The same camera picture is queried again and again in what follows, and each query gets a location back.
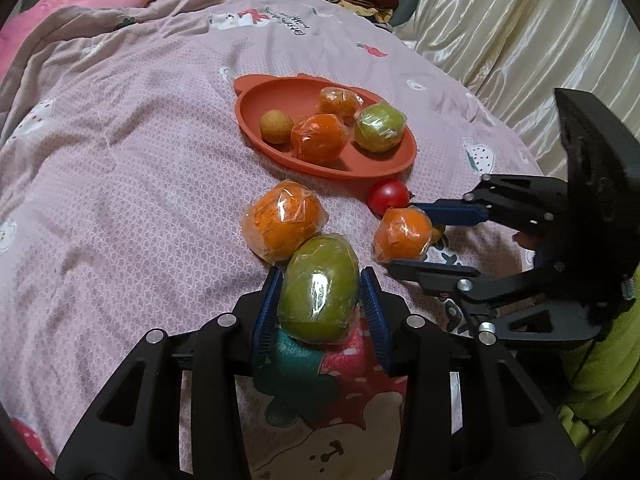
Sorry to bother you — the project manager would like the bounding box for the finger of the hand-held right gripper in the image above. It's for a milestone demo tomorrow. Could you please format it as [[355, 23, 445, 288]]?
[[410, 174, 571, 233], [385, 258, 601, 343]]

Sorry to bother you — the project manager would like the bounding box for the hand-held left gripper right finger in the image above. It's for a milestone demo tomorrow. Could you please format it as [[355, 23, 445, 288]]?
[[359, 266, 586, 480]]

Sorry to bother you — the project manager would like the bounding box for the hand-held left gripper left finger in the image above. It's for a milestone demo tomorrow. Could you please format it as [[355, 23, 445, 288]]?
[[55, 267, 283, 480]]

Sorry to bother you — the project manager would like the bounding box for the plastic-wrapped orange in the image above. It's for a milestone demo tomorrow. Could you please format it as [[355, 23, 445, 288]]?
[[290, 113, 349, 163], [371, 206, 434, 263], [241, 180, 328, 265], [315, 86, 359, 123]]

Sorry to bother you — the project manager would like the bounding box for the plastic-wrapped green citrus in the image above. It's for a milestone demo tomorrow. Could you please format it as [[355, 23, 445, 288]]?
[[276, 232, 361, 345], [353, 102, 407, 153]]

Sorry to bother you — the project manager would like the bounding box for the red tomato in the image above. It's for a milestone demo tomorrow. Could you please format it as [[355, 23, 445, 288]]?
[[366, 178, 415, 217]]

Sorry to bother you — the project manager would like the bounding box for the orange plastic plate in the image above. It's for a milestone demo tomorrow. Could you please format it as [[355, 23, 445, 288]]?
[[232, 74, 418, 180]]

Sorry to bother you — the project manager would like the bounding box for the person's right forearm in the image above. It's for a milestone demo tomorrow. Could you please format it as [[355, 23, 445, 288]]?
[[555, 265, 640, 456]]

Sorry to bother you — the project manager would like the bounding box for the cream satin curtain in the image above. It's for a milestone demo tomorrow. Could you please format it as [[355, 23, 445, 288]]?
[[390, 0, 640, 186]]

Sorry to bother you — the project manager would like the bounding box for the pink quilt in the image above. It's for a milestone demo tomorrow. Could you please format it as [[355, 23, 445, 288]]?
[[0, 0, 193, 78]]

